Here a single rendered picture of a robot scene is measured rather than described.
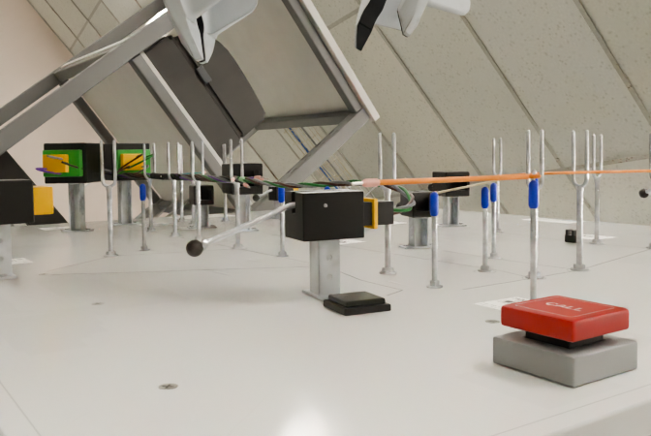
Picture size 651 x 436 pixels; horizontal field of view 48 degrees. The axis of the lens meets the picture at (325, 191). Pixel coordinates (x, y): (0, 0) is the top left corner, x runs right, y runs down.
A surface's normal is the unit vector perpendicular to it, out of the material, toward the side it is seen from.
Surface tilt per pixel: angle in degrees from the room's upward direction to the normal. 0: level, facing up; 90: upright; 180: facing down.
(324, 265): 98
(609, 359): 90
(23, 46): 90
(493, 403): 53
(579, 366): 90
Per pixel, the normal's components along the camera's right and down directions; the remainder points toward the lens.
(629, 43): -0.65, 0.64
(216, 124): 0.58, 0.06
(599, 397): -0.01, -1.00
